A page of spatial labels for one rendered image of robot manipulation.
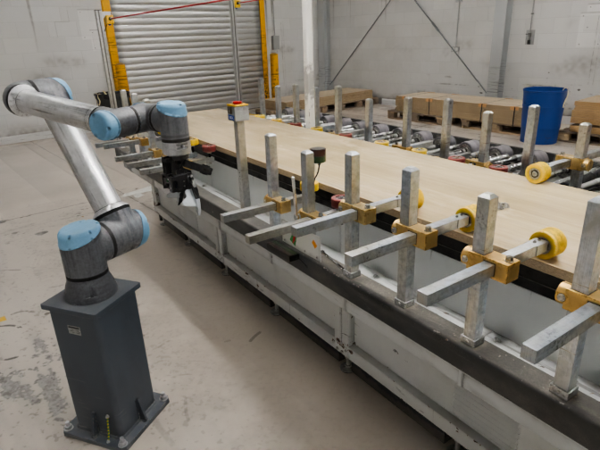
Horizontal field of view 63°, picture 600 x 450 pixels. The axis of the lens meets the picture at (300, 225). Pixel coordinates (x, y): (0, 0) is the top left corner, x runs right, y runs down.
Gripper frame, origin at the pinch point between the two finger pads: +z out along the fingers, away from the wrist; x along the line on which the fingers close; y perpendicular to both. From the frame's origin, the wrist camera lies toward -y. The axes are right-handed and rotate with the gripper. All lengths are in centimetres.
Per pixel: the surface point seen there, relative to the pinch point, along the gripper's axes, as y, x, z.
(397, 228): -34, 63, -2
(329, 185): -62, 4, 4
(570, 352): -30, 115, 11
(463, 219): -54, 72, -2
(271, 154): -41.7, -8.0, -11.1
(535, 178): -120, 62, 1
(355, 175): -38, 42, -13
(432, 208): -68, 51, 4
